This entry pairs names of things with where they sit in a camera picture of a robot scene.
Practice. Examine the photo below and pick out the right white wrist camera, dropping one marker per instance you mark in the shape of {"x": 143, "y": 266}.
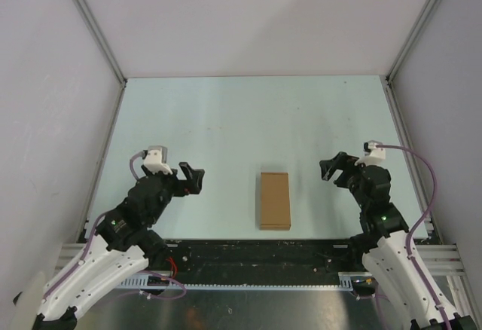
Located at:
{"x": 374, "y": 154}

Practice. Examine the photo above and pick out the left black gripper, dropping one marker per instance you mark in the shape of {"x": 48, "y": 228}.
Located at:
{"x": 193, "y": 177}

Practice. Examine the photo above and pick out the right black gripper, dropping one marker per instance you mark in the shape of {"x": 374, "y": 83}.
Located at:
{"x": 342, "y": 162}

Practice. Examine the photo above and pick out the aluminium frame rail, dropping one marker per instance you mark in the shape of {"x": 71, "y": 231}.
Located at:
{"x": 441, "y": 260}

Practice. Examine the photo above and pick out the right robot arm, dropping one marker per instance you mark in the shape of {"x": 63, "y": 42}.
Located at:
{"x": 386, "y": 248}

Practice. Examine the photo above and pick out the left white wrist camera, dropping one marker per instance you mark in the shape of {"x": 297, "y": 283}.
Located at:
{"x": 155, "y": 161}

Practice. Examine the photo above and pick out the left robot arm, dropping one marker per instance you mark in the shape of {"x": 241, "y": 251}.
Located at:
{"x": 122, "y": 243}

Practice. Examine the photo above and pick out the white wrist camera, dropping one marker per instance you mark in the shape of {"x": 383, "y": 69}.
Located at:
{"x": 155, "y": 161}
{"x": 374, "y": 154}

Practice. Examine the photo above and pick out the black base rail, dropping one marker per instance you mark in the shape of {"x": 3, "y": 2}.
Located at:
{"x": 263, "y": 260}

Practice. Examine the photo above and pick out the brown cardboard box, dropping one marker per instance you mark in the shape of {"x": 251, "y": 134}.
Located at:
{"x": 275, "y": 202}

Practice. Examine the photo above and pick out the grey slotted cable duct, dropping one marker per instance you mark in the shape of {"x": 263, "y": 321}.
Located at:
{"x": 143, "y": 281}

